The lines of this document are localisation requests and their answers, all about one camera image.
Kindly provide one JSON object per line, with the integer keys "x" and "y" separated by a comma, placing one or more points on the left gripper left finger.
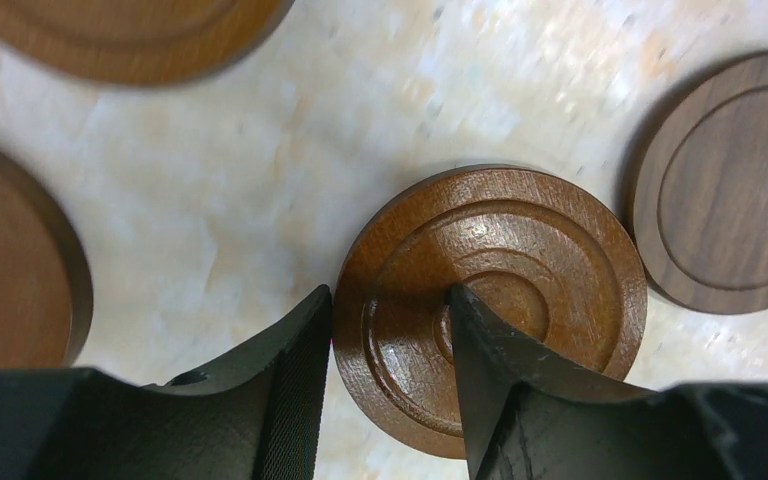
{"x": 253, "y": 412}

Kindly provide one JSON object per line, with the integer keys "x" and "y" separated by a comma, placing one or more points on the dark walnut coaster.
{"x": 698, "y": 201}

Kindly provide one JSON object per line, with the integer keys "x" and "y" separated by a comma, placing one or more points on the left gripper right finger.
{"x": 529, "y": 413}

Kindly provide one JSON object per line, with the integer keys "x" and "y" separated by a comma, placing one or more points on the brown ridged wooden coaster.
{"x": 138, "y": 43}

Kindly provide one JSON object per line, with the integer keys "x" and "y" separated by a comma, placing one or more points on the light wooden coaster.
{"x": 46, "y": 294}

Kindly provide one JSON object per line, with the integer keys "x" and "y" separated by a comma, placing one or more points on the dark brown ridged coaster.
{"x": 543, "y": 253}

